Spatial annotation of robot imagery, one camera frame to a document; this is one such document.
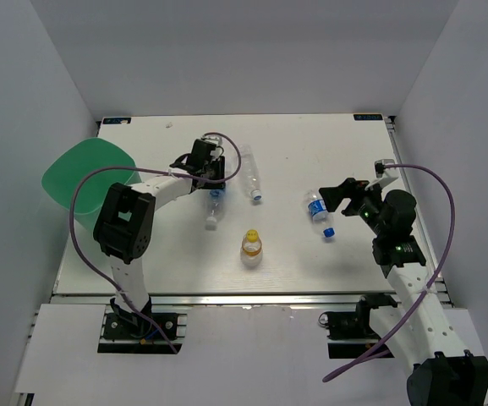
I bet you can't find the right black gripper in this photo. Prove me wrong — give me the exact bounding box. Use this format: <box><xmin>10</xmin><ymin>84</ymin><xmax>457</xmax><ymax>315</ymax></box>
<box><xmin>318</xmin><ymin>178</ymin><xmax>387</xmax><ymax>238</ymax></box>

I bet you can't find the blue label bottle white cap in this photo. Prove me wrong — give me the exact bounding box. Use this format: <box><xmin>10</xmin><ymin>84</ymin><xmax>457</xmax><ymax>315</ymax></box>
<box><xmin>205</xmin><ymin>189</ymin><xmax>226</xmax><ymax>230</ymax></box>

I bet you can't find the clear bottle without label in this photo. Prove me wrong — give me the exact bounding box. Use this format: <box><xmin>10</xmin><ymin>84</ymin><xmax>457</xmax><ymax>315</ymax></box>
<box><xmin>238</xmin><ymin>144</ymin><xmax>262</xmax><ymax>204</ymax></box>

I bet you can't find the yellow cap small bottle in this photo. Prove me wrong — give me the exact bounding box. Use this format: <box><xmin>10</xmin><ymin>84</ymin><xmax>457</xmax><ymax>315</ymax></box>
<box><xmin>240</xmin><ymin>229</ymin><xmax>263</xmax><ymax>268</ymax></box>

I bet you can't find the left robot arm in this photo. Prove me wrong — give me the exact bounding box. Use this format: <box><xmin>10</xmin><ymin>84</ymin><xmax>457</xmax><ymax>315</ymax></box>
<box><xmin>93</xmin><ymin>133</ymin><xmax>225</xmax><ymax>338</ymax></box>

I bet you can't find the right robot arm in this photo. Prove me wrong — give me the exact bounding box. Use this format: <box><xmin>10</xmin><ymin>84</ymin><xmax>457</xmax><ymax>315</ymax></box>
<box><xmin>319</xmin><ymin>178</ymin><xmax>488</xmax><ymax>405</ymax></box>

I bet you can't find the green plastic bin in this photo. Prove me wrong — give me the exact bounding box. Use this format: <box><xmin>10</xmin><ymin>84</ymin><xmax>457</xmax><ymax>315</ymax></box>
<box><xmin>41</xmin><ymin>138</ymin><xmax>141</xmax><ymax>231</ymax></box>

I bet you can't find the right blue table sticker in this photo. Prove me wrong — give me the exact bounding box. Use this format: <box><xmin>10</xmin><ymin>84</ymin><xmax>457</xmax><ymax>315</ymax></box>
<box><xmin>353</xmin><ymin>113</ymin><xmax>383</xmax><ymax>121</ymax></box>

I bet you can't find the blue table sticker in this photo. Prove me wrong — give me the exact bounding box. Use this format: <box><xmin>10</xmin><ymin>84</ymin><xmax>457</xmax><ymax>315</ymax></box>
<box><xmin>353</xmin><ymin>113</ymin><xmax>383</xmax><ymax>121</ymax></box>
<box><xmin>101</xmin><ymin>118</ymin><xmax>131</xmax><ymax>125</ymax></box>

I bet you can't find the left blue table sticker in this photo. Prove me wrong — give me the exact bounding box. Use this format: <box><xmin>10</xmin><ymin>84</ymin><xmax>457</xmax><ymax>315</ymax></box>
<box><xmin>101</xmin><ymin>118</ymin><xmax>131</xmax><ymax>125</ymax></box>

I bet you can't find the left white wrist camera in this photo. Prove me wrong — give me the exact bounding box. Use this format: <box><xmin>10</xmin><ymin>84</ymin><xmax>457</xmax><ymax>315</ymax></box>
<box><xmin>200</xmin><ymin>133</ymin><xmax>224</xmax><ymax>161</ymax></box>

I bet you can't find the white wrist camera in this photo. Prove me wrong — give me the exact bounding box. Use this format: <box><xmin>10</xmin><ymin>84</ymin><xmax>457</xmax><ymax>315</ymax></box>
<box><xmin>365</xmin><ymin>159</ymin><xmax>399</xmax><ymax>192</ymax></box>
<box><xmin>200</xmin><ymin>133</ymin><xmax>224</xmax><ymax>161</ymax></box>

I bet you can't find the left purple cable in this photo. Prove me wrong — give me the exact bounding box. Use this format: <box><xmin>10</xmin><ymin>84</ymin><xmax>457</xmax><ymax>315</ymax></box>
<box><xmin>69</xmin><ymin>131</ymin><xmax>242</xmax><ymax>354</ymax></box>

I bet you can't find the purple cable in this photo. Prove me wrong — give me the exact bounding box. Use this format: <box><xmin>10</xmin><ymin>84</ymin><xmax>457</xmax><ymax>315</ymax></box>
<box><xmin>321</xmin><ymin>162</ymin><xmax>457</xmax><ymax>383</ymax></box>
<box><xmin>69</xmin><ymin>131</ymin><xmax>242</xmax><ymax>354</ymax></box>

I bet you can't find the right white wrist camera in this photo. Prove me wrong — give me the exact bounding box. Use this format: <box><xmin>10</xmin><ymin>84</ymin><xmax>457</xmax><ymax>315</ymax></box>
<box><xmin>365</xmin><ymin>159</ymin><xmax>399</xmax><ymax>192</ymax></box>

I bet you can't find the aluminium table frame rail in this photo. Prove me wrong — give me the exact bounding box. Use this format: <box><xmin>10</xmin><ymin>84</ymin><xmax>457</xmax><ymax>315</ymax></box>
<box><xmin>48</xmin><ymin>113</ymin><xmax>456</xmax><ymax>309</ymax></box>

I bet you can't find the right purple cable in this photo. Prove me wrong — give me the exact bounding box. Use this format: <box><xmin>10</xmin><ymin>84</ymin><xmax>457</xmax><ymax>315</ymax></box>
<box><xmin>321</xmin><ymin>162</ymin><xmax>457</xmax><ymax>383</ymax></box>

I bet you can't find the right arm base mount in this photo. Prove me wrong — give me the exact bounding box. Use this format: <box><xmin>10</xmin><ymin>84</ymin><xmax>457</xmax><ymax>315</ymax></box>
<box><xmin>318</xmin><ymin>294</ymin><xmax>398</xmax><ymax>359</ymax></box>

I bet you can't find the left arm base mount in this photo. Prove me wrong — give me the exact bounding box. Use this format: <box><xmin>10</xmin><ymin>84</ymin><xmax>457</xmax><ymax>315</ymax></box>
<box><xmin>97</xmin><ymin>306</ymin><xmax>187</xmax><ymax>355</ymax></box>

